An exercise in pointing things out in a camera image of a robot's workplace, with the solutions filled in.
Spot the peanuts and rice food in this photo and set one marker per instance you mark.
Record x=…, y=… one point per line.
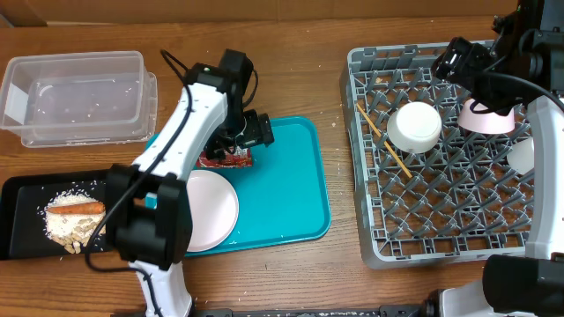
x=72, y=232

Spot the pink bowl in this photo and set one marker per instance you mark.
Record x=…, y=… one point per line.
x=491, y=124

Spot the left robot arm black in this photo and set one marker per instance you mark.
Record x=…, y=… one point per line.
x=149, y=221

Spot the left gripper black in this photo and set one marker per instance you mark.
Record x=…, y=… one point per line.
x=259, y=129

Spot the black plastic tray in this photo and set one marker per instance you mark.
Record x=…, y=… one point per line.
x=24, y=202

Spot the white cup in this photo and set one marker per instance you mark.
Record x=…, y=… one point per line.
x=521, y=156

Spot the red snack wrapper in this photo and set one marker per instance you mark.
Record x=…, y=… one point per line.
x=235, y=158

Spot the clear plastic bin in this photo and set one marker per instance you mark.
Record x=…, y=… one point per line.
x=23, y=71

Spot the teal serving tray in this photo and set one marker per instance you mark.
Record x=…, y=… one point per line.
x=283, y=197

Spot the white bowl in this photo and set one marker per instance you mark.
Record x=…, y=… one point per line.
x=415, y=127

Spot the grey dishwasher rack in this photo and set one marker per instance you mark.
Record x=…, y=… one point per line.
x=464, y=202

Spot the orange carrot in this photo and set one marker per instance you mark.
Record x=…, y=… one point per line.
x=91, y=208

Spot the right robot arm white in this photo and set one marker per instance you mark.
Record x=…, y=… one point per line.
x=530, y=284

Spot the white plate with food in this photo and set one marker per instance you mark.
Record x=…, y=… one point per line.
x=214, y=207

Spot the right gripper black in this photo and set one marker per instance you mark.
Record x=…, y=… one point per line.
x=472, y=61

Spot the wooden chopstick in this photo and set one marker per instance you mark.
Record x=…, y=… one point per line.
x=393, y=154

